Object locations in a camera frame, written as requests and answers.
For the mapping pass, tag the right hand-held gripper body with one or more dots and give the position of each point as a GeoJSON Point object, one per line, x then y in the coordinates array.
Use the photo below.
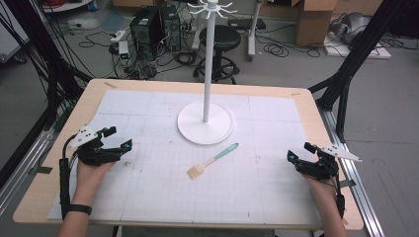
{"type": "Point", "coordinates": [318, 168]}

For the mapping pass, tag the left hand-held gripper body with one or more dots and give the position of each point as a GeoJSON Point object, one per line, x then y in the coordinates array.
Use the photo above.
{"type": "Point", "coordinates": [95, 154]}

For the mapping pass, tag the white hook stand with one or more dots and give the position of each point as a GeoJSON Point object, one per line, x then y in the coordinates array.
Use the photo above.
{"type": "Point", "coordinates": [209, 65]}

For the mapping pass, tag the person's right hand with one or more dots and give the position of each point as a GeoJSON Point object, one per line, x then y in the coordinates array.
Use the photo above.
{"type": "Point", "coordinates": [318, 187]}

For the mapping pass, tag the person's left hand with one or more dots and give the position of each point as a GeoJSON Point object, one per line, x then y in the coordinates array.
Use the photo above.
{"type": "Point", "coordinates": [90, 176]}

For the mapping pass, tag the black tape strip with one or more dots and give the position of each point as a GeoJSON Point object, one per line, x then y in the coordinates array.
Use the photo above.
{"type": "Point", "coordinates": [44, 170]}
{"type": "Point", "coordinates": [348, 183]}

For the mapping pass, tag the black wristband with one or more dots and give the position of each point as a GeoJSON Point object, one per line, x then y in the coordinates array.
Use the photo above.
{"type": "Point", "coordinates": [80, 209]}

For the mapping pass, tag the white grid mat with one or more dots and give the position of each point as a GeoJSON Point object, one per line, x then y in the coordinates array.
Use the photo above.
{"type": "Point", "coordinates": [164, 197]}

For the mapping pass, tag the white power adapter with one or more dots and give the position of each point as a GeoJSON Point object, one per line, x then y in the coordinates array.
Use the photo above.
{"type": "Point", "coordinates": [124, 51]}

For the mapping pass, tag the white power strip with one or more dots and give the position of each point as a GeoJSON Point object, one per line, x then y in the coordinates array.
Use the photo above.
{"type": "Point", "coordinates": [118, 35]}

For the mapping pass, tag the large black computer tower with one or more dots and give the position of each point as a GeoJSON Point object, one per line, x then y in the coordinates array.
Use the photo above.
{"type": "Point", "coordinates": [145, 33]}

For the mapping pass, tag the white flat board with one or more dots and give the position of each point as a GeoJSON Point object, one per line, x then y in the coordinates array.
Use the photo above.
{"type": "Point", "coordinates": [378, 52]}

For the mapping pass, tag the narrow black computer tower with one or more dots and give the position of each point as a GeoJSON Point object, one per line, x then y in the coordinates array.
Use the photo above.
{"type": "Point", "coordinates": [171, 28]}

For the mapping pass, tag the tall cardboard box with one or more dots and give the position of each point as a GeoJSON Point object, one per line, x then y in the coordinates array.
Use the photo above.
{"type": "Point", "coordinates": [314, 23]}

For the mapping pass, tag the grey rounded appliance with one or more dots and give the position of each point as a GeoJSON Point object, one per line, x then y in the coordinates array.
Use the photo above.
{"type": "Point", "coordinates": [354, 28]}

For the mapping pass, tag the flat black device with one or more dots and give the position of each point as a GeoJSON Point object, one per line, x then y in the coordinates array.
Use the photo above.
{"type": "Point", "coordinates": [247, 23]}

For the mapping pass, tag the black round stool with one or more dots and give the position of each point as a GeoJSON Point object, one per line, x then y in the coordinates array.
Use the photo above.
{"type": "Point", "coordinates": [220, 38]}

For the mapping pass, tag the aluminium rail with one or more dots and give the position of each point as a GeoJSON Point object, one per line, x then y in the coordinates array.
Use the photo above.
{"type": "Point", "coordinates": [23, 164]}
{"type": "Point", "coordinates": [359, 191]}

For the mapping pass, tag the black metal frame strut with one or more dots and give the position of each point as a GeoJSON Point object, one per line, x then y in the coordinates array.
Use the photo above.
{"type": "Point", "coordinates": [355, 56]}
{"type": "Point", "coordinates": [36, 49]}

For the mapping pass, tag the white stand post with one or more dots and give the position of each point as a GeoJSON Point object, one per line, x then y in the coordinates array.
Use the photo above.
{"type": "Point", "coordinates": [254, 29]}

